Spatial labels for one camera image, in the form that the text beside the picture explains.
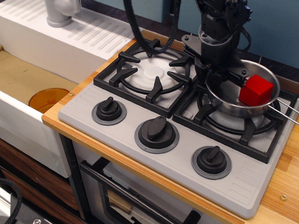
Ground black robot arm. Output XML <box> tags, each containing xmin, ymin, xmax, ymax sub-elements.
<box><xmin>182</xmin><ymin>0</ymin><xmax>252</xmax><ymax>87</ymax></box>

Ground black middle stove knob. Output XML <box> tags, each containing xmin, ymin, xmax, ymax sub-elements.
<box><xmin>134</xmin><ymin>116</ymin><xmax>179</xmax><ymax>154</ymax></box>

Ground black right burner grate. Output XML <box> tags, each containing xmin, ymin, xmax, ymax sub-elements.
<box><xmin>172</xmin><ymin>79</ymin><xmax>298</xmax><ymax>163</ymax></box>

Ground wood grain drawer fronts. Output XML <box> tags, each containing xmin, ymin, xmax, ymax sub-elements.
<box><xmin>0</xmin><ymin>139</ymin><xmax>85</xmax><ymax>224</ymax></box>

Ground white toy sink unit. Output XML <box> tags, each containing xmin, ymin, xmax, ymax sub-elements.
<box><xmin>0</xmin><ymin>0</ymin><xmax>133</xmax><ymax>178</ymax></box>

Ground red wooden cube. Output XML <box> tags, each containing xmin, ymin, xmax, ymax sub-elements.
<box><xmin>239</xmin><ymin>75</ymin><xmax>274</xmax><ymax>106</ymax></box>

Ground grey toy stove top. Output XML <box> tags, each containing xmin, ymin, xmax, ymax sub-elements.
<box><xmin>52</xmin><ymin>32</ymin><xmax>299</xmax><ymax>222</ymax></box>

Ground black right stove knob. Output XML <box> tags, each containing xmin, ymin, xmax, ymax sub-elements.
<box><xmin>192</xmin><ymin>145</ymin><xmax>232</xmax><ymax>180</ymax></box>

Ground black stove knob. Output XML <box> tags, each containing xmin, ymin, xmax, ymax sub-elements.
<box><xmin>134</xmin><ymin>116</ymin><xmax>179</xmax><ymax>154</ymax></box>
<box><xmin>192</xmin><ymin>145</ymin><xmax>232</xmax><ymax>180</ymax></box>
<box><xmin>91</xmin><ymin>96</ymin><xmax>127</xmax><ymax>126</ymax></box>

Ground orange translucent plate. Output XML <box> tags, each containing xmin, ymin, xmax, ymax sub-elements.
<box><xmin>28</xmin><ymin>88</ymin><xmax>69</xmax><ymax>113</ymax></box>

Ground black left stove knob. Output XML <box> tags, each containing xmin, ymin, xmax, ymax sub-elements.
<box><xmin>91</xmin><ymin>96</ymin><xmax>127</xmax><ymax>126</ymax></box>

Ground black burner grate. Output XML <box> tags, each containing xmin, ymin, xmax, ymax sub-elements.
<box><xmin>93</xmin><ymin>43</ymin><xmax>197</xmax><ymax>118</ymax></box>
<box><xmin>172</xmin><ymin>79</ymin><xmax>298</xmax><ymax>163</ymax></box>

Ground black braided foreground cable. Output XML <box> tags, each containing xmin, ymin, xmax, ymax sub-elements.
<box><xmin>0</xmin><ymin>178</ymin><xmax>24</xmax><ymax>224</ymax></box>

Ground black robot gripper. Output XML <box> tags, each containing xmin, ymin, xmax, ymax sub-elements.
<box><xmin>182</xmin><ymin>34</ymin><xmax>249</xmax><ymax>87</ymax></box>

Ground small stainless steel pan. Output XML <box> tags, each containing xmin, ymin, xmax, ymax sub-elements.
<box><xmin>205</xmin><ymin>60</ymin><xmax>299</xmax><ymax>126</ymax></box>

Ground black left burner grate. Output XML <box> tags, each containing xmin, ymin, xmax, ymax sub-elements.
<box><xmin>93</xmin><ymin>43</ymin><xmax>197</xmax><ymax>118</ymax></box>

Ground grey toy faucet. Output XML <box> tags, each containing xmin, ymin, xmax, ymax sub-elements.
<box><xmin>44</xmin><ymin>0</ymin><xmax>81</xmax><ymax>28</ymax></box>

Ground oven door with black handle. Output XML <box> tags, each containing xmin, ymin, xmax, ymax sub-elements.
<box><xmin>75</xmin><ymin>155</ymin><xmax>253</xmax><ymax>224</ymax></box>

